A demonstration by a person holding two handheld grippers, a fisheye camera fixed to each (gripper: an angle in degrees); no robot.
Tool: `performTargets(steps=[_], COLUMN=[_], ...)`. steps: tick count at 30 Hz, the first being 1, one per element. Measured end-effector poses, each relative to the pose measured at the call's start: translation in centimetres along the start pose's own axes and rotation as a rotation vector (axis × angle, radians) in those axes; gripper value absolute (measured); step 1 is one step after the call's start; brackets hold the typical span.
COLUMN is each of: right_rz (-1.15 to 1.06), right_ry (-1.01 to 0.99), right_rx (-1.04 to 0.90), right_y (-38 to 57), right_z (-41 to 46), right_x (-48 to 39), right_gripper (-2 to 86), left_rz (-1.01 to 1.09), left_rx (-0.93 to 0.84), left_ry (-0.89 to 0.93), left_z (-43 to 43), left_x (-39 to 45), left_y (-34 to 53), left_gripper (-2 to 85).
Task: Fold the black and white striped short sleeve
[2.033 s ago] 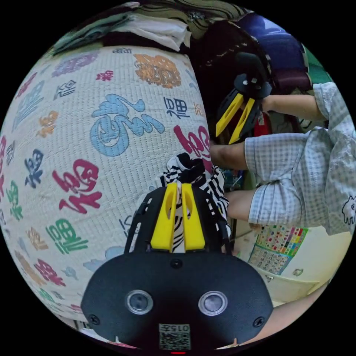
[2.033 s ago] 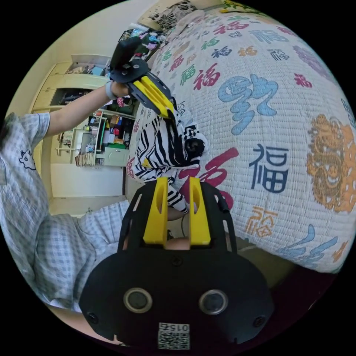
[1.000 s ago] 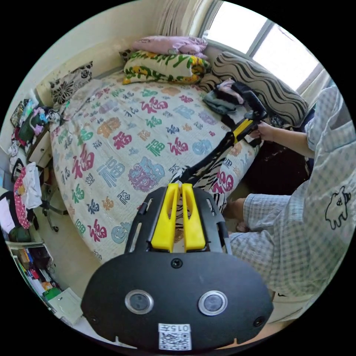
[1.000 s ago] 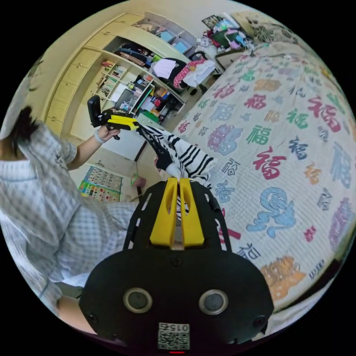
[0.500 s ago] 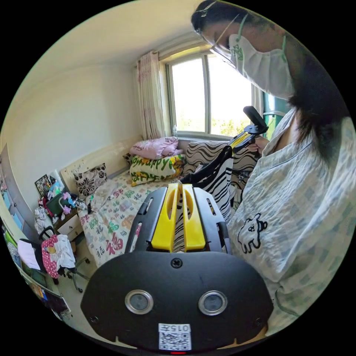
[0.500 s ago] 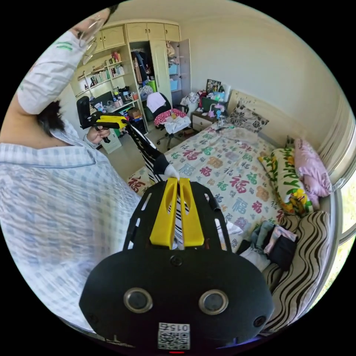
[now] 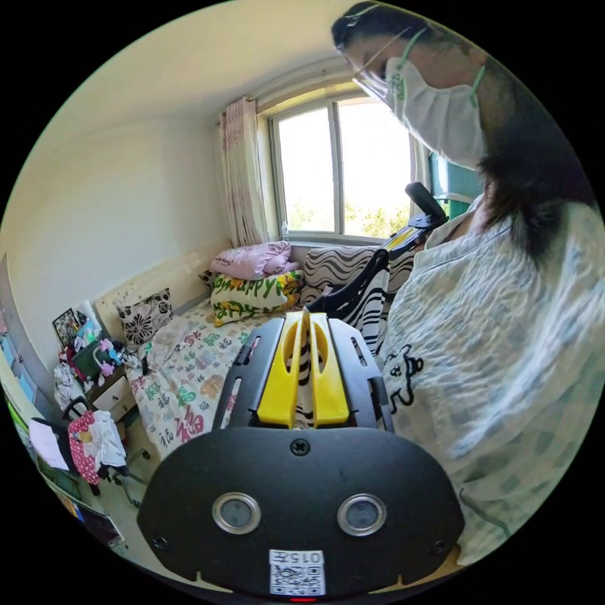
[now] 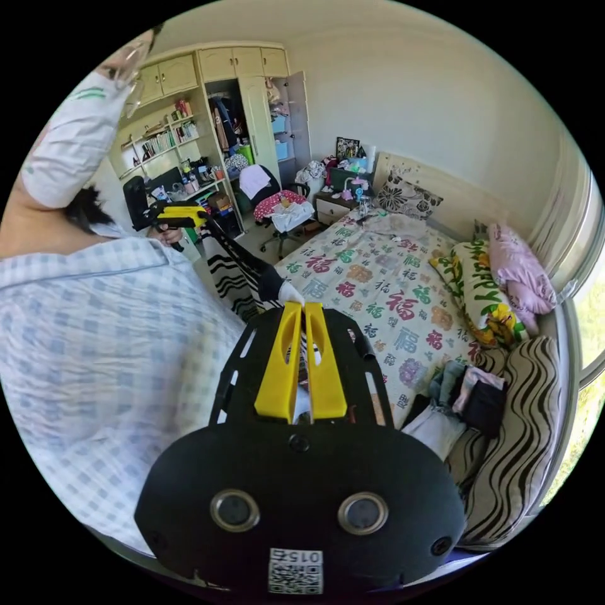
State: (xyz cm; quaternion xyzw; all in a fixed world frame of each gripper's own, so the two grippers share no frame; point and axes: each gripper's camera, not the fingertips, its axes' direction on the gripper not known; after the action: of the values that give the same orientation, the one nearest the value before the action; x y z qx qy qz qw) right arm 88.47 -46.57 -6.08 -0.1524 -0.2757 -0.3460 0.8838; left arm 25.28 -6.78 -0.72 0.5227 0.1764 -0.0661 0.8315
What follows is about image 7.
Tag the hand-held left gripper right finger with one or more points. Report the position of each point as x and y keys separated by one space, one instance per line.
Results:
x=331 y=392

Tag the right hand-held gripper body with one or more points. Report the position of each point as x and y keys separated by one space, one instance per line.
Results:
x=432 y=222

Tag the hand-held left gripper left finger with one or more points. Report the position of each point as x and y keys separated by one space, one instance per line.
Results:
x=279 y=387

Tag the black and white striped shirt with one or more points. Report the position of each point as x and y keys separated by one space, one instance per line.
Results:
x=373 y=302

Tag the brown white wavy cushion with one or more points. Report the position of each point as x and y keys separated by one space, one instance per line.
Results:
x=331 y=264

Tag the bed with printed sheet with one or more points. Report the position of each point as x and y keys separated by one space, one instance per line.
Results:
x=189 y=378

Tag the window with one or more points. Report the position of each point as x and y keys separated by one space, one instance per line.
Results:
x=340 y=170

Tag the yellow green printed pillow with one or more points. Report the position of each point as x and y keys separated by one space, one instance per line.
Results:
x=250 y=293

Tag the pink folded quilt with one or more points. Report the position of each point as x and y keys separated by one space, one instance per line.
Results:
x=250 y=260

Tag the person's body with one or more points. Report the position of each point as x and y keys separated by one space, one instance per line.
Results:
x=472 y=354

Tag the black white floral pillow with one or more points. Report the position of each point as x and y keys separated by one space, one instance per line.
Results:
x=144 y=317

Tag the pink patterned curtain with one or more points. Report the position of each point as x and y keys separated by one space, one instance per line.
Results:
x=241 y=175

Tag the cluttered bedside cabinet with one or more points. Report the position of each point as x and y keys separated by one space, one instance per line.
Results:
x=101 y=378

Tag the chair with pink dotted cloth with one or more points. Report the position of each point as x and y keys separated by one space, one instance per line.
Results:
x=92 y=444

